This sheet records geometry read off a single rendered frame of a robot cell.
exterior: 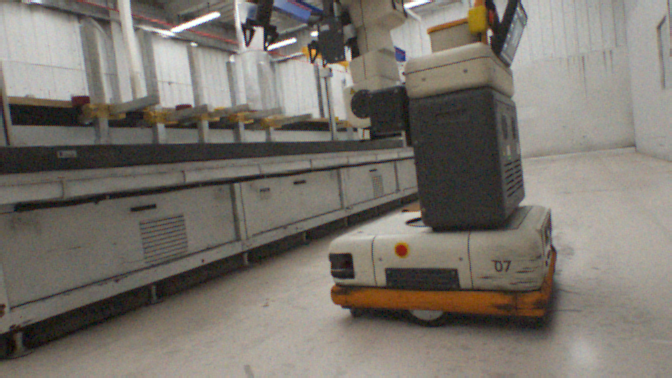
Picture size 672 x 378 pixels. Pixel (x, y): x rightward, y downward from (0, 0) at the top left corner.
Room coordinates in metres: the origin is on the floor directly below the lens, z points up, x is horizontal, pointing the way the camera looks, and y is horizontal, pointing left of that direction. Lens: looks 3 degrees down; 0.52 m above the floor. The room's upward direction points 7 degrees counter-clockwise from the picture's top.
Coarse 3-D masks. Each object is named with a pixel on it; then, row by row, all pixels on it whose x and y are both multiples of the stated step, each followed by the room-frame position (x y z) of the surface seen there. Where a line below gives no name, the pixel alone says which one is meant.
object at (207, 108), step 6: (192, 108) 1.77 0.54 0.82; (198, 108) 1.75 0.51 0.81; (204, 108) 1.74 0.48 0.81; (210, 108) 1.74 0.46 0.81; (168, 114) 1.84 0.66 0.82; (174, 114) 1.82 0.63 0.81; (180, 114) 1.81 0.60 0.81; (186, 114) 1.79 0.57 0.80; (192, 114) 1.78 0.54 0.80; (198, 114) 1.78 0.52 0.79; (168, 120) 1.84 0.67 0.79; (174, 120) 1.86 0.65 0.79; (138, 126) 1.94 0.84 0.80; (144, 126) 1.93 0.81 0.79
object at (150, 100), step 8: (144, 96) 1.53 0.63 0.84; (152, 96) 1.51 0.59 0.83; (120, 104) 1.60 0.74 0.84; (128, 104) 1.58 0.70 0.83; (136, 104) 1.56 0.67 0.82; (144, 104) 1.54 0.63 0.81; (152, 104) 1.54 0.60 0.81; (112, 112) 1.62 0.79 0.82; (120, 112) 1.61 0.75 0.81; (80, 120) 1.72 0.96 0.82; (88, 120) 1.70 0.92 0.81
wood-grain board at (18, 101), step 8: (8, 96) 1.54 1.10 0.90; (16, 96) 1.56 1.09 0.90; (8, 104) 1.54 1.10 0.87; (16, 104) 1.57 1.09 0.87; (24, 104) 1.58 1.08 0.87; (32, 104) 1.61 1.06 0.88; (40, 104) 1.63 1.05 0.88; (48, 104) 1.65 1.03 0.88; (56, 104) 1.68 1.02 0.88; (64, 104) 1.70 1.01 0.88; (112, 104) 1.88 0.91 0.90; (144, 112) 2.03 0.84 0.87; (304, 120) 3.18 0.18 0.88; (312, 120) 3.27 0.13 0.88; (320, 120) 3.37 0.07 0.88; (328, 120) 3.47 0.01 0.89; (344, 120) 3.72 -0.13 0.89
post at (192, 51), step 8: (192, 48) 2.04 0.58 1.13; (192, 56) 2.04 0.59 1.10; (192, 64) 2.04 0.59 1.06; (192, 72) 2.04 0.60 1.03; (200, 72) 2.06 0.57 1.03; (192, 80) 2.05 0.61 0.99; (200, 80) 2.06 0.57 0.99; (192, 88) 2.05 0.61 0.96; (200, 88) 2.05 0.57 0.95; (200, 96) 2.04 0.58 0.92; (200, 104) 2.04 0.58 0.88; (200, 128) 2.04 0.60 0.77; (200, 136) 2.05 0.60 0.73; (208, 136) 2.06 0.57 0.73
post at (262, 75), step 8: (256, 64) 2.48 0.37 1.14; (264, 64) 2.49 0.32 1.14; (264, 72) 2.49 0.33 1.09; (264, 80) 2.48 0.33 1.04; (264, 88) 2.47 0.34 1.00; (264, 96) 2.47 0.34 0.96; (264, 104) 2.48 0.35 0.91; (264, 128) 2.49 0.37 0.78; (272, 128) 2.49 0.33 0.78; (272, 136) 2.48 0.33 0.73
